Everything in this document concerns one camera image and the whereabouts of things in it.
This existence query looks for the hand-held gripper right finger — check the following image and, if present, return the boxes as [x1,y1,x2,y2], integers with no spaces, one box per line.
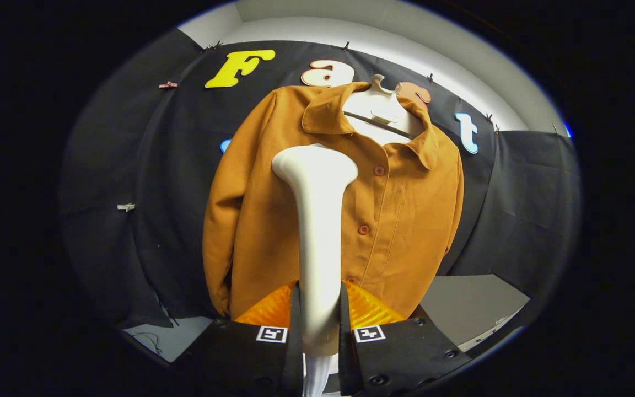
[338,280,472,397]

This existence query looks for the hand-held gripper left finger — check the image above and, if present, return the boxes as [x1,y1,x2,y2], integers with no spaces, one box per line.
[177,280,304,397]

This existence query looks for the white garment steamer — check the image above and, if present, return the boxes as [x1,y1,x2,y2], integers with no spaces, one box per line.
[271,143,359,397]

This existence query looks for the orange button-up shirt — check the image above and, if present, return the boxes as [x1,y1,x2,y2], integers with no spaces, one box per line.
[202,82,465,320]

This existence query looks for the grey cabinet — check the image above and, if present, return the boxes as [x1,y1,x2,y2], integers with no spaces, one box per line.
[419,274,531,352]

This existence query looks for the black backdrop cloth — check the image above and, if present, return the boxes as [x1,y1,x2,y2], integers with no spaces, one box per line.
[58,28,582,331]

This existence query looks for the white mannequin torso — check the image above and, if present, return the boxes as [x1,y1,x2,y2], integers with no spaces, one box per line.
[342,74,424,146]

